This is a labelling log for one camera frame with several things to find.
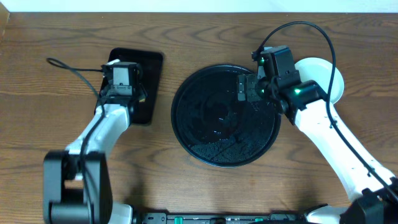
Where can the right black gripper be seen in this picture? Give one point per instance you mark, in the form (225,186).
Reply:
(246,83)

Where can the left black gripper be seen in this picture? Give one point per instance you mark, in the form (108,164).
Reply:
(140,94)

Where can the pale green plate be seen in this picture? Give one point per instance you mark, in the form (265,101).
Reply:
(319,70)

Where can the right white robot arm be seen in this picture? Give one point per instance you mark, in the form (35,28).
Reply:
(371,188)

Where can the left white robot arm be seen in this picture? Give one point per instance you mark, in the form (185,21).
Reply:
(77,187)

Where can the black rectangular tray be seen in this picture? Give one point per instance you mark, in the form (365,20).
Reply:
(151,63)

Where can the round black tray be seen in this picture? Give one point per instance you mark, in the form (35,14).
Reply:
(214,127)

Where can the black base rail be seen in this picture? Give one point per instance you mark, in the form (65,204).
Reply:
(185,218)

